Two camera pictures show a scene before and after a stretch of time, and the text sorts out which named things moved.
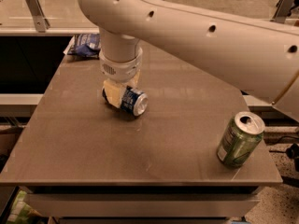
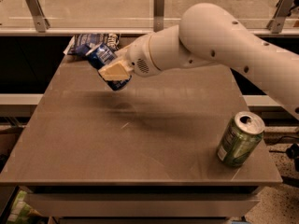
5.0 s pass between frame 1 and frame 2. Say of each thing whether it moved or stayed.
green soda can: stayed
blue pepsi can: moved
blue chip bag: stayed
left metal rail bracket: stayed
